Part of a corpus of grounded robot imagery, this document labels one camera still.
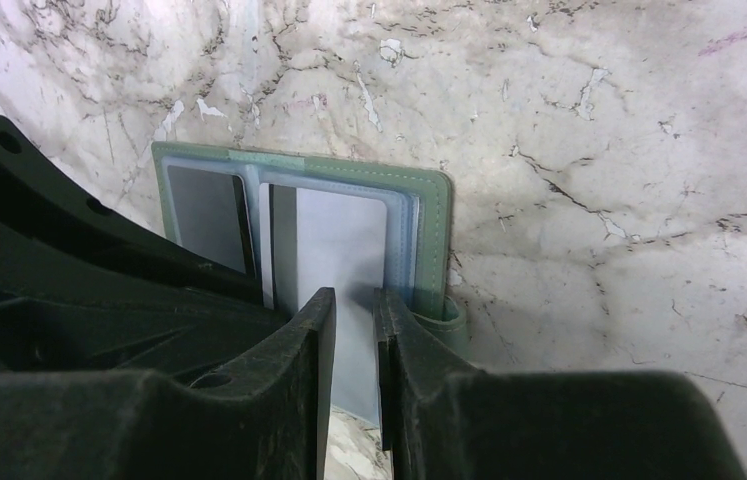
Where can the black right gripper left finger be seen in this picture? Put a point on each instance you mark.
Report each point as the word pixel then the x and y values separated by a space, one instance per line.
pixel 262 415

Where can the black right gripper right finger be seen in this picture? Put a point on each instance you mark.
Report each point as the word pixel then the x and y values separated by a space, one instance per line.
pixel 443 418

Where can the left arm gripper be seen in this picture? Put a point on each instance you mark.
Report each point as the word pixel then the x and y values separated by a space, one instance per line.
pixel 60 313

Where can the silver white credit card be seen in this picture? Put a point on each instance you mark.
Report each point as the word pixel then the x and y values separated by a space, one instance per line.
pixel 312 239

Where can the green card holder wallet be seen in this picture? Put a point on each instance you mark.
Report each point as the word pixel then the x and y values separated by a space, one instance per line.
pixel 419 217

